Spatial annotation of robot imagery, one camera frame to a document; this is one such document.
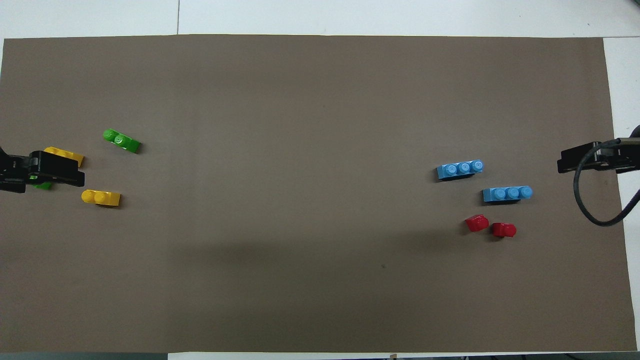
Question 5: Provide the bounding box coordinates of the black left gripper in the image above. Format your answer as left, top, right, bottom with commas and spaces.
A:
0, 146, 85, 194

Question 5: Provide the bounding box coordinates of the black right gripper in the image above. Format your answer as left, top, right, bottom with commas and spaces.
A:
558, 138, 640, 174

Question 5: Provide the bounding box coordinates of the blue three-stud toy brick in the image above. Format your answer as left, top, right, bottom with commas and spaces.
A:
482, 185, 534, 204
436, 159, 485, 181

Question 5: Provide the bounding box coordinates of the yellow two-stud toy brick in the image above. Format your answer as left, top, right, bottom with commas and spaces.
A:
44, 146, 85, 168
81, 189, 122, 208

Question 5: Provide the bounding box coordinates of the brown paper table mat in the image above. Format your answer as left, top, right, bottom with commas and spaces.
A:
0, 34, 637, 354

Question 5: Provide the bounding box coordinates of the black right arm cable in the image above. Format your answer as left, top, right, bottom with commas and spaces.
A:
573, 138, 640, 228

